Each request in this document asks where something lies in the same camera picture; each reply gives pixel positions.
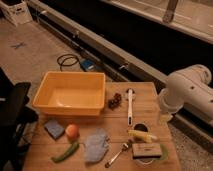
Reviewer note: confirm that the blue sponge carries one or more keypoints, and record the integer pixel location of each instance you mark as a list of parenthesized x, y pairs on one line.
[(54, 128)]

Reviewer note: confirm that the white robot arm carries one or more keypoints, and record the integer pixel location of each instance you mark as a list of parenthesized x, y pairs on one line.
[(189, 85)]

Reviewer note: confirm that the yellow plastic tray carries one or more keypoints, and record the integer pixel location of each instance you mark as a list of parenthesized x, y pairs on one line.
[(71, 93)]

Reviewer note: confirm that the bunch of dark grapes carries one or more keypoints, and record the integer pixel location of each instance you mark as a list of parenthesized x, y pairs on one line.
[(115, 101)]

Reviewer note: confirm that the peach fruit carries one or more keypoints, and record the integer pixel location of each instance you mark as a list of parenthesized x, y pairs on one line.
[(72, 131)]

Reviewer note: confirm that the grey blue cloth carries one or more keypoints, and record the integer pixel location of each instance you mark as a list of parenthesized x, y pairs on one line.
[(96, 146)]

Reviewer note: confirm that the green chili pepper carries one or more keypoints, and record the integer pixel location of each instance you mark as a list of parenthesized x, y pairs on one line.
[(70, 151)]

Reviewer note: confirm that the black and tan eraser block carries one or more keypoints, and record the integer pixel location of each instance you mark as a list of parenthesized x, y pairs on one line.
[(146, 150)]

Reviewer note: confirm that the white bowl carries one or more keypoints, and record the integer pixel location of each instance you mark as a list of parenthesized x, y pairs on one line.
[(144, 161)]

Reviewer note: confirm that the green leaf vegetable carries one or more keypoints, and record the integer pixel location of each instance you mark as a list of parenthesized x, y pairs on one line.
[(164, 155)]

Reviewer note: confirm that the black chair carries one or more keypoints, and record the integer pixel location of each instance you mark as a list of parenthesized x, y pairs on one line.
[(14, 115)]

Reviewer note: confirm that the white cardboard box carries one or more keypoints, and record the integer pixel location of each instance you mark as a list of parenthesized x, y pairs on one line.
[(17, 14)]

